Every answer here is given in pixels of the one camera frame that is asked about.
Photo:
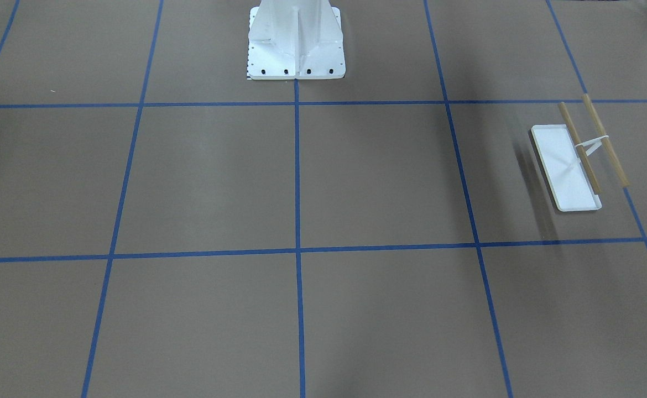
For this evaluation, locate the white wooden towel rack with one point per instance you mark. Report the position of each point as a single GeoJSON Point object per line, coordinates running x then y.
{"type": "Point", "coordinates": [564, 160]}

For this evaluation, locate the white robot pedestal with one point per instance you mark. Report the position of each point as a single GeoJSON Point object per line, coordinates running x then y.
{"type": "Point", "coordinates": [295, 40]}

